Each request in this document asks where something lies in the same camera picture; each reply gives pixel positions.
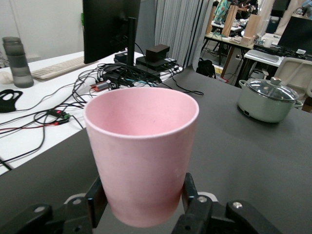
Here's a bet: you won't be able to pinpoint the white desk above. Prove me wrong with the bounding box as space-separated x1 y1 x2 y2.
0 51 182 176

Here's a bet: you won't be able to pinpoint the light wooden block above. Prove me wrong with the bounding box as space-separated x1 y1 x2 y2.
241 14 260 46

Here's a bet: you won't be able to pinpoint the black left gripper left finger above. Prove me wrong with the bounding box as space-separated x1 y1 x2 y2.
0 175 109 234

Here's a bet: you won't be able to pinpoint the pale green electric pot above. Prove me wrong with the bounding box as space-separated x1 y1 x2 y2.
237 77 304 123

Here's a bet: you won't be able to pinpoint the dark brown small box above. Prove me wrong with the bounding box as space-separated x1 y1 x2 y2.
145 44 170 64

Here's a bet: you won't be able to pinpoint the circuit board with red light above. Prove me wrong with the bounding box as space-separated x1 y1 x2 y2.
47 109 71 122

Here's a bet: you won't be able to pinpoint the wooden work table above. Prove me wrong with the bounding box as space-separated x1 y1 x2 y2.
204 33 247 86

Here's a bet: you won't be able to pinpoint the red wire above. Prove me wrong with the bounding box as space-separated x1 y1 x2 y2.
0 121 60 134

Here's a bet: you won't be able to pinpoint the black computer monitor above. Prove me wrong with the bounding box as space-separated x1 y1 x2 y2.
82 0 142 66

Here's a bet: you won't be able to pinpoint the person in colourful shirt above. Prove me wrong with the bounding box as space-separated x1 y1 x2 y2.
214 0 232 25

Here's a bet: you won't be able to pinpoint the grey curtain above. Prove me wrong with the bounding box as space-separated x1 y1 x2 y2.
155 0 213 69

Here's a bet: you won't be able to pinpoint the glass lid with round knob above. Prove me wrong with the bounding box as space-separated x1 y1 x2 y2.
245 77 299 102

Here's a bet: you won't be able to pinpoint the black background monitor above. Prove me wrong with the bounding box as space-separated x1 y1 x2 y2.
277 16 312 56

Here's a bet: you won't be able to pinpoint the thin black cable on mat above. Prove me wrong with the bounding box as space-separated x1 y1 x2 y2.
170 73 204 96

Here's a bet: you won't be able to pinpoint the beige computer keyboard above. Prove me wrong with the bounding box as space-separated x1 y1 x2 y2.
31 57 86 80

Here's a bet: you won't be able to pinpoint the pink plastic cup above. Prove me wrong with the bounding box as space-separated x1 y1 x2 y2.
84 87 199 229

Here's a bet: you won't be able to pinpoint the tangled black desk cables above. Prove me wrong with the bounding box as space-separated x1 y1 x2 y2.
34 62 176 127

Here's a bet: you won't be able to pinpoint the black backpack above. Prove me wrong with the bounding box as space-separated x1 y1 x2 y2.
196 58 216 79

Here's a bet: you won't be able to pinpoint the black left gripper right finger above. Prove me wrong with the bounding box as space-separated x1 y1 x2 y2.
172 172 283 234

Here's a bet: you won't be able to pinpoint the flat black electronics box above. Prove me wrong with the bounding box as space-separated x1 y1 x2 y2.
136 56 177 73

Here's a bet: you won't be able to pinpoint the grey translucent water bottle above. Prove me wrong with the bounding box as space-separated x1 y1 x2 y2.
2 36 34 88

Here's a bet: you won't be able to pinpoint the white office chair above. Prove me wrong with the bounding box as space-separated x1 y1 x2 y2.
274 57 312 103

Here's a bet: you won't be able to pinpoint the orange and silver adapter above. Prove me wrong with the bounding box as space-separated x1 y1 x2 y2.
90 81 112 93

